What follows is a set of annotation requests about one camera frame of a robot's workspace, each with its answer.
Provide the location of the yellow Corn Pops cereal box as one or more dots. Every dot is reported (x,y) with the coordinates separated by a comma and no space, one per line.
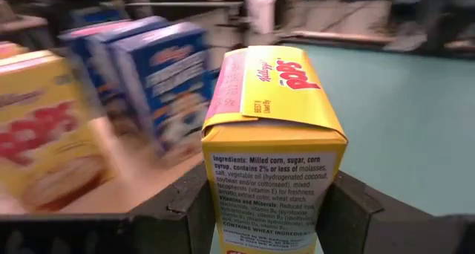
(274,135)
(44,135)

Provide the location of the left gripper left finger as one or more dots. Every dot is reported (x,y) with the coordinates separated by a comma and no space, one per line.
(178,220)

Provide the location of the black aluminium table frame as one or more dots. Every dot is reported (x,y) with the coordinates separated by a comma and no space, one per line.
(445,51)

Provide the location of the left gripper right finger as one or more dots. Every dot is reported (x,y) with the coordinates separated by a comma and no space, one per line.
(356,224)

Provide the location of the white cylinder container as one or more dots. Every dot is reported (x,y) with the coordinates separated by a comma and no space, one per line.
(261,12)

